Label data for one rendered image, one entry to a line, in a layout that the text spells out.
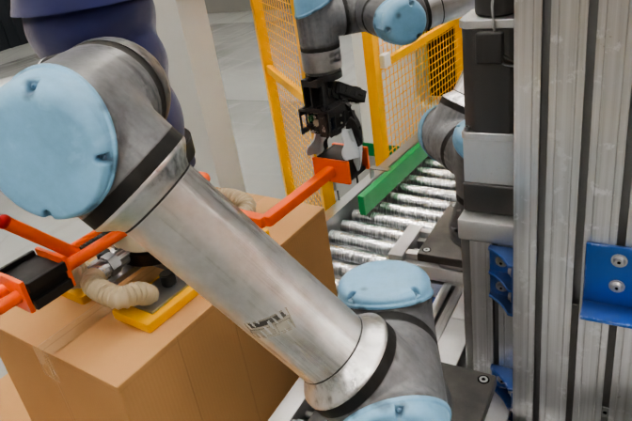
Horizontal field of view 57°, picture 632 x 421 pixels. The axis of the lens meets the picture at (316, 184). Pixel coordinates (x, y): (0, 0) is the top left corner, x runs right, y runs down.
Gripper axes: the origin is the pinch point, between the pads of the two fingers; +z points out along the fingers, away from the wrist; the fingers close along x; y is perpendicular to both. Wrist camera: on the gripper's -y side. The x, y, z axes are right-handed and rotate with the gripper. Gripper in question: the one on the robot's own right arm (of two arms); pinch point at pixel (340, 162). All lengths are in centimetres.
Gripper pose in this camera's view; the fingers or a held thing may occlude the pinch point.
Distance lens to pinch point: 121.4
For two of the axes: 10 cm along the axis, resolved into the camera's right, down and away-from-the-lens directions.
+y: -5.6, 4.2, -7.2
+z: 1.4, 9.0, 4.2
